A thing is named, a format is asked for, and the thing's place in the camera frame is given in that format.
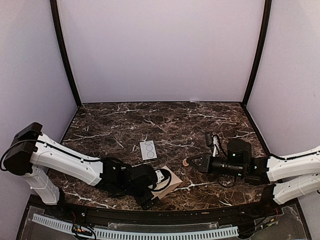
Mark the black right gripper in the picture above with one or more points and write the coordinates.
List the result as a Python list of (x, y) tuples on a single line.
[(205, 163)]

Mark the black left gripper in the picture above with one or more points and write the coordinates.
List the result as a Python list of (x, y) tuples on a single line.
[(142, 201)]

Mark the round brown seal sticker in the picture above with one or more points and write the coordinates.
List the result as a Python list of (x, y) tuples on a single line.
[(185, 163)]

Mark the pink envelope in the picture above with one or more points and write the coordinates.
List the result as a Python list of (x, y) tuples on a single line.
[(167, 182)]

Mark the white sticker sheet with seals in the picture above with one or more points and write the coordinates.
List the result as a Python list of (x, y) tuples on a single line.
[(148, 150)]

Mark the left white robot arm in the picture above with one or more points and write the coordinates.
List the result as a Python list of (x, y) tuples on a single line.
[(31, 150)]

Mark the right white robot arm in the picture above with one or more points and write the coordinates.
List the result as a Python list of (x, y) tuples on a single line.
[(285, 177)]

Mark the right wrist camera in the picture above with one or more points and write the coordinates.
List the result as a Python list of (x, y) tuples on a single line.
[(214, 143)]

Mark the white slotted cable duct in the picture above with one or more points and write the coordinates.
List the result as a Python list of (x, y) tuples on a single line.
[(121, 231)]

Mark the black front table rail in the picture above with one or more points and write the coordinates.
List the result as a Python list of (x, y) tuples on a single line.
[(184, 205)]

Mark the black right frame post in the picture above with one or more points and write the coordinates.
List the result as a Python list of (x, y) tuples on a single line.
[(258, 53)]

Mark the black frame post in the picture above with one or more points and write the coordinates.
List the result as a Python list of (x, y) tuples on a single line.
[(63, 51), (258, 53)]

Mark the black left frame post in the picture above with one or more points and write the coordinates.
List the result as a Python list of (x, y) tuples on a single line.
[(63, 51)]

